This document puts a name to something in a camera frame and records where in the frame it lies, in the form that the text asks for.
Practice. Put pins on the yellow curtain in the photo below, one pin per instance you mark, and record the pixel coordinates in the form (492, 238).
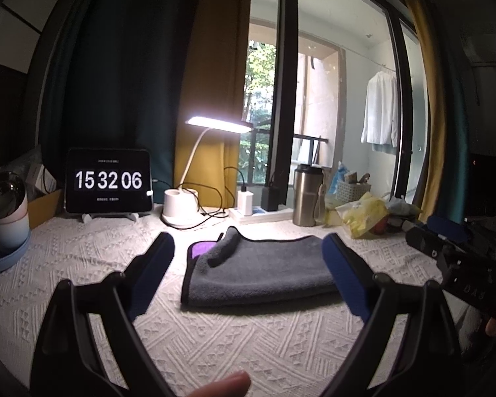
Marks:
(430, 91)
(215, 70)

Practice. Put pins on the black balcony railing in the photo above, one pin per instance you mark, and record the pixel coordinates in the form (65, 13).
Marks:
(310, 149)

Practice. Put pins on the grey towel with purple side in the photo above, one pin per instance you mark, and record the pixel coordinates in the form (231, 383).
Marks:
(264, 269)

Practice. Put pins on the white hanging shirt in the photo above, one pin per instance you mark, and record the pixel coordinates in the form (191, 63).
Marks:
(380, 107)

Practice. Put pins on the white tablet stand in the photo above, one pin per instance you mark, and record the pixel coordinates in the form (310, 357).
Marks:
(107, 216)

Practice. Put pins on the white and blue bowl stand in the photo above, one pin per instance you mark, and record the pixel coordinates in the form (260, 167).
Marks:
(4, 240)

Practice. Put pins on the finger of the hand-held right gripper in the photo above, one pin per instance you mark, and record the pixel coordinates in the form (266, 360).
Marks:
(450, 227)
(423, 240)

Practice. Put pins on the person's left hand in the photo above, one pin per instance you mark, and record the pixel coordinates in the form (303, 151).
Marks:
(219, 386)

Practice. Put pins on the white woven basket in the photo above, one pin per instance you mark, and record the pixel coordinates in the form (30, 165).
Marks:
(353, 190)

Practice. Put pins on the white desk lamp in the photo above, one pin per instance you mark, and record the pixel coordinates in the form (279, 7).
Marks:
(182, 211)

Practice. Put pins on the cardboard box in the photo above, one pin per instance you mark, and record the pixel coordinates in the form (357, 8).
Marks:
(45, 211)

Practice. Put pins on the teal curtain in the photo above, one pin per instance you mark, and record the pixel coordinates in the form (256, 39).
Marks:
(456, 140)

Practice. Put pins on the black window frame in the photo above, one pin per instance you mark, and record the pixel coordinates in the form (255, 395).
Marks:
(283, 70)

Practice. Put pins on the white power strip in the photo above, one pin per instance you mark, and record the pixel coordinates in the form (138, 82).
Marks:
(264, 215)

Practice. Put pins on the steel bowl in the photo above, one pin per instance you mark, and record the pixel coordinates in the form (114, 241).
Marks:
(2, 194)

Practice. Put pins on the yellow plastic bag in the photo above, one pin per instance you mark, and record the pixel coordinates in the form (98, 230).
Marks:
(363, 215)

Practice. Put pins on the white charger plug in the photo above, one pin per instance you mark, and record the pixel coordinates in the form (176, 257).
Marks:
(244, 202)

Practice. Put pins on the blue plastic bag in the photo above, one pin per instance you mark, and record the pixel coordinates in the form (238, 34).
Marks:
(338, 180)

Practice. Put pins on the white textured bedspread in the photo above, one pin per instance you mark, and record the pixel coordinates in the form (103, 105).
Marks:
(248, 339)

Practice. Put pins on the black charger plug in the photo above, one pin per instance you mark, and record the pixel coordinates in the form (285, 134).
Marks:
(270, 198)

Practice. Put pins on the dark green curtain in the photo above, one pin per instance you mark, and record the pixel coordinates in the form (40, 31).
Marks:
(120, 70)

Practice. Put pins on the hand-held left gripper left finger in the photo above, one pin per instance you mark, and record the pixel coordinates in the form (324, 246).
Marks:
(157, 266)

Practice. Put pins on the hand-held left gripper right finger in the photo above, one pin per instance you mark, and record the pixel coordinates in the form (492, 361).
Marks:
(342, 271)

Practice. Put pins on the stainless steel tumbler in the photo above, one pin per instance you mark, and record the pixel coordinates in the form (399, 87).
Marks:
(307, 198)

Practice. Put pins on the black tablet showing clock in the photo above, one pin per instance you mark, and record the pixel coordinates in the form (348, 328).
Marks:
(107, 180)

